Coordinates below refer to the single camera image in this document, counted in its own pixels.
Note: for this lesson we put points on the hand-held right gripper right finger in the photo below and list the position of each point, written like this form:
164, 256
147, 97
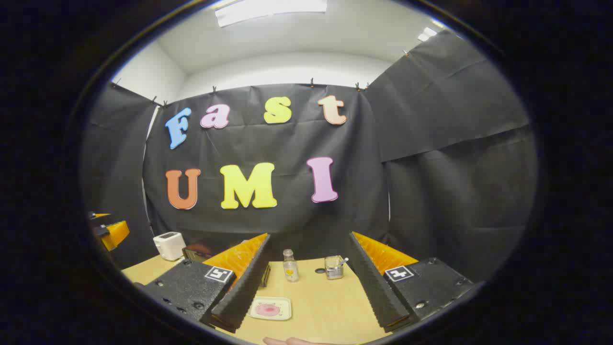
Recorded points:
373, 287

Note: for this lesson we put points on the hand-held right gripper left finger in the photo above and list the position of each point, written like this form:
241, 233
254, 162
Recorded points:
249, 287

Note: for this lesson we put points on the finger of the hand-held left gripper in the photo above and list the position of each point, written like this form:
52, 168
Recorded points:
117, 234
99, 215

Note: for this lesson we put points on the pink round food slice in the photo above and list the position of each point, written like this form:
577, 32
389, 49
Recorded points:
267, 309

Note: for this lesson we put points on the white square plate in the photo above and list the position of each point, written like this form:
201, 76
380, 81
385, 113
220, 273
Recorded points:
282, 302

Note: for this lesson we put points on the metal mesh utensil holder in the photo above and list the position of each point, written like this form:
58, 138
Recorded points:
333, 269

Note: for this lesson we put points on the clear bottle with yellow label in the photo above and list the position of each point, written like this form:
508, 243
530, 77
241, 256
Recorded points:
290, 268

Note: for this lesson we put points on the white toaster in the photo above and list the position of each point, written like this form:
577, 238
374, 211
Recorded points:
168, 245

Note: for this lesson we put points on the black backdrop cloth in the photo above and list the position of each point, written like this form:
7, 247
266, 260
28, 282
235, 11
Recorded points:
431, 167

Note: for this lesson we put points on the small ceiling light panel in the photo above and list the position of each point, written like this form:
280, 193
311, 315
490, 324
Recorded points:
426, 33

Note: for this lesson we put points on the long ceiling light panel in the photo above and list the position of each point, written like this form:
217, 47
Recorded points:
268, 9

